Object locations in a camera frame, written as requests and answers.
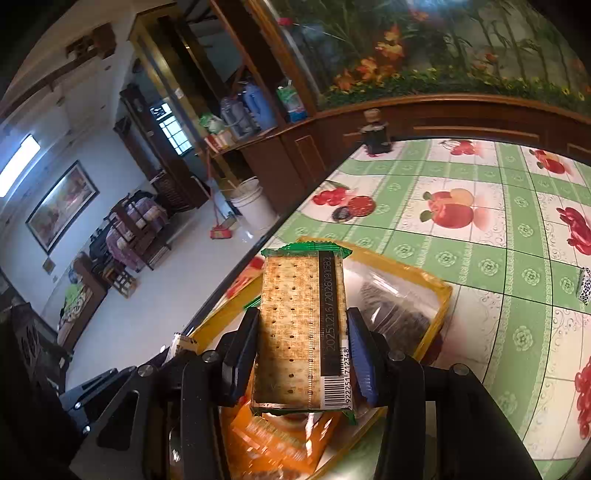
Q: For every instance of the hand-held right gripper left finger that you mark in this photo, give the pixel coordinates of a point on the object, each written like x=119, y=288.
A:
x=240, y=360

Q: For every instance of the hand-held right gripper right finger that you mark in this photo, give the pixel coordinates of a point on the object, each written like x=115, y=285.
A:
x=364, y=364

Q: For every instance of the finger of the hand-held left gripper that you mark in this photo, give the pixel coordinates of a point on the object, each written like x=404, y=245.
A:
x=87, y=392

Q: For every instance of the small white candy bar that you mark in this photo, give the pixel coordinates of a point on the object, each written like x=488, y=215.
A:
x=183, y=344

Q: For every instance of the clear packet of dark snacks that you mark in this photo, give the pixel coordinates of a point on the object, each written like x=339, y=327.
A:
x=397, y=314

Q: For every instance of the green-edged cracker packet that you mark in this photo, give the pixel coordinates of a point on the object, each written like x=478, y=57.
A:
x=295, y=323

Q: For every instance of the orange monkey print packet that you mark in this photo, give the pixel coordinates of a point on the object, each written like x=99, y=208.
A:
x=277, y=443

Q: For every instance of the yellow-taped white foam box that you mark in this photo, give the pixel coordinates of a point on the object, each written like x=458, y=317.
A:
x=406, y=270

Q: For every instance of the wooden chair green cushion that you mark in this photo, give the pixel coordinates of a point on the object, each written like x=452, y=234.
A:
x=76, y=297

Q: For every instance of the red broom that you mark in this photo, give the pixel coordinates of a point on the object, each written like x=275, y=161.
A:
x=221, y=233

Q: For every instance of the white plastic bucket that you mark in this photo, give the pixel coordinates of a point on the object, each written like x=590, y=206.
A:
x=254, y=207

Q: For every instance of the black round bottle cap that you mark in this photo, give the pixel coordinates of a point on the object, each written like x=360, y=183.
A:
x=342, y=213

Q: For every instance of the pink cloth covered chair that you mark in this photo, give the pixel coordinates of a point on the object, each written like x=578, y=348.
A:
x=138, y=217

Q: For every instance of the dark wooden cupboard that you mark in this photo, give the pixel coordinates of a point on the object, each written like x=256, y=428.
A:
x=152, y=161

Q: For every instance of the red white box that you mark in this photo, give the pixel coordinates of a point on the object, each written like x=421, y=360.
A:
x=220, y=141

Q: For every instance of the dark ink bottle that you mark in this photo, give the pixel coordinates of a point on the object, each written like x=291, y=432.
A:
x=376, y=138

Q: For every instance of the black white patterned candy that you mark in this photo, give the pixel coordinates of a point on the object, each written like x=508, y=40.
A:
x=585, y=286

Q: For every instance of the green white bag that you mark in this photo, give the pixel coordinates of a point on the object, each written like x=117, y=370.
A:
x=211, y=123

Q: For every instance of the window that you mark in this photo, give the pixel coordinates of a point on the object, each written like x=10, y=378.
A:
x=173, y=131

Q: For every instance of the ceiling light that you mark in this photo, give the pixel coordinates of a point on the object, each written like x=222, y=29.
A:
x=18, y=164

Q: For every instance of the grey thermos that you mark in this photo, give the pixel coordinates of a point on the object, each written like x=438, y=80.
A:
x=233, y=117

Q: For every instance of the blue thermos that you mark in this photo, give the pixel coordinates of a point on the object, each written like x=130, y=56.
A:
x=258, y=108

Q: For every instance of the blue green detergent bag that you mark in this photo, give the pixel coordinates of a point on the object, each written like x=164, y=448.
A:
x=292, y=104

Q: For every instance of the brown wooden cabinet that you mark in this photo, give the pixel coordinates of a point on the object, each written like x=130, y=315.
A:
x=461, y=110

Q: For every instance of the artificial flower display case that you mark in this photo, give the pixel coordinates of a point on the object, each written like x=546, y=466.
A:
x=438, y=41

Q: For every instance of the framed wall painting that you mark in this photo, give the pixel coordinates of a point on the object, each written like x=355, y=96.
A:
x=62, y=205

